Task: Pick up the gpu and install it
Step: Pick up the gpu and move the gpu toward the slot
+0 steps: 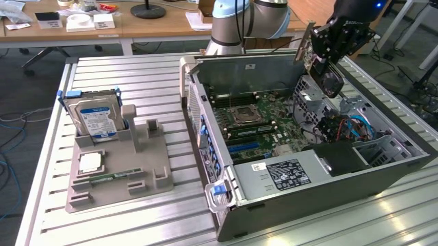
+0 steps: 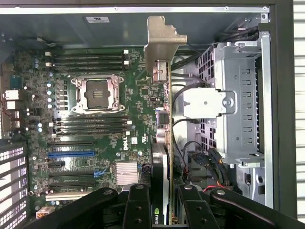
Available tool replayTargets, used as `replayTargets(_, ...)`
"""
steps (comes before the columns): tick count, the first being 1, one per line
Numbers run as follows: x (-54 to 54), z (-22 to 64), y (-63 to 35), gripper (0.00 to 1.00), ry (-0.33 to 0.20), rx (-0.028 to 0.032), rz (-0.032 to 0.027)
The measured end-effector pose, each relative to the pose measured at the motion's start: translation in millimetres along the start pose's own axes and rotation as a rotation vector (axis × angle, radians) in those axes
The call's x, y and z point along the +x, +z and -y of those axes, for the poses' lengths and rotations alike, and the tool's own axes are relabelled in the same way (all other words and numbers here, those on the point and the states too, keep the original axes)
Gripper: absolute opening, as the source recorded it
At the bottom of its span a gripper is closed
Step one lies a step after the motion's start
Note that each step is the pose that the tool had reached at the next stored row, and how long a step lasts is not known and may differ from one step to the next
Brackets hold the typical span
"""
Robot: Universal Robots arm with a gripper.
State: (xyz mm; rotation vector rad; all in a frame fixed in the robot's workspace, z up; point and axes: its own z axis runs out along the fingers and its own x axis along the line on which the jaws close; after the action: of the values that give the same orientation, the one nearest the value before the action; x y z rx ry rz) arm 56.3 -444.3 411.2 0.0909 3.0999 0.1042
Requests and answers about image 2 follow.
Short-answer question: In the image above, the black open PC case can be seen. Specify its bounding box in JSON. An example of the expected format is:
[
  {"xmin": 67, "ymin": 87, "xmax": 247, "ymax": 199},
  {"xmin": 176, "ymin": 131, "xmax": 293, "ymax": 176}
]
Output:
[{"xmin": 0, "ymin": 0, "xmax": 298, "ymax": 229}]

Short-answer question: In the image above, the blue expansion slot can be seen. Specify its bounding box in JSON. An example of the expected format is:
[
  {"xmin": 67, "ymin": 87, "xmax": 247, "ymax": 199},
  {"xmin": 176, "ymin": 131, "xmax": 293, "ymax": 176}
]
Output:
[{"xmin": 47, "ymin": 149, "xmax": 96, "ymax": 158}]

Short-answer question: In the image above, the white PCI slot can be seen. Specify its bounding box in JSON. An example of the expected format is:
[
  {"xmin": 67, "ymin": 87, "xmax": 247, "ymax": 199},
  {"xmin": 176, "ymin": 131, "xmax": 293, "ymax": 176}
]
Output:
[{"xmin": 45, "ymin": 190, "xmax": 93, "ymax": 201}]

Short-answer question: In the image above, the green motherboard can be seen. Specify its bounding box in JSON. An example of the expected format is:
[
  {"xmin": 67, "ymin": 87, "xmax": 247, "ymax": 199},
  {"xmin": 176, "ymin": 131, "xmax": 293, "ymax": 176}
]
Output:
[{"xmin": 0, "ymin": 47, "xmax": 172, "ymax": 215}]

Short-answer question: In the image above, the long black expansion slot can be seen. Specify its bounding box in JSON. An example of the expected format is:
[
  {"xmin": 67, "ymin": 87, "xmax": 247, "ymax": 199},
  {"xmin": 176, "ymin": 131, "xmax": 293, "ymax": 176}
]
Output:
[
  {"xmin": 49, "ymin": 181, "xmax": 96, "ymax": 188},
  {"xmin": 49, "ymin": 172, "xmax": 96, "ymax": 179},
  {"xmin": 47, "ymin": 141, "xmax": 95, "ymax": 147}
]

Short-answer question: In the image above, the black wire bundle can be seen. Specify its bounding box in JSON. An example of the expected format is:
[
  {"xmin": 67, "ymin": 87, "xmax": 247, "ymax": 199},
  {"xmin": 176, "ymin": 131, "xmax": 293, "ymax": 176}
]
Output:
[{"xmin": 215, "ymin": 25, "xmax": 260, "ymax": 43}]

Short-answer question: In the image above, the silver finned heat sink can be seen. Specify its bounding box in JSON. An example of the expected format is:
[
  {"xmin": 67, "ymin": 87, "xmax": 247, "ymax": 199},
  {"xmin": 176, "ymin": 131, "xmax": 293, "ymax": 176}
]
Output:
[{"xmin": 115, "ymin": 162, "xmax": 139, "ymax": 186}]

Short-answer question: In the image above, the metal CPU socket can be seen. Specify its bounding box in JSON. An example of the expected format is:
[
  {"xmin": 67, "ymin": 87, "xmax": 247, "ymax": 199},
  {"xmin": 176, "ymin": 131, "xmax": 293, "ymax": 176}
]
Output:
[{"xmin": 71, "ymin": 74, "xmax": 126, "ymax": 115}]

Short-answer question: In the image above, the white power connector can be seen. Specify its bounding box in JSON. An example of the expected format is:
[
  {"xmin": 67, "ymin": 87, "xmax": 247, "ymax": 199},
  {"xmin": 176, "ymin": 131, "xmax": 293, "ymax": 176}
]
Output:
[{"xmin": 35, "ymin": 206, "xmax": 57, "ymax": 219}]

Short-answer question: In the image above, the metal drive cage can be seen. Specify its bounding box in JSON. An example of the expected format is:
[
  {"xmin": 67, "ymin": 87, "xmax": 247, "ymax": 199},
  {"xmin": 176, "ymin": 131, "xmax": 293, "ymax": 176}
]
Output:
[{"xmin": 183, "ymin": 42, "xmax": 272, "ymax": 167}]

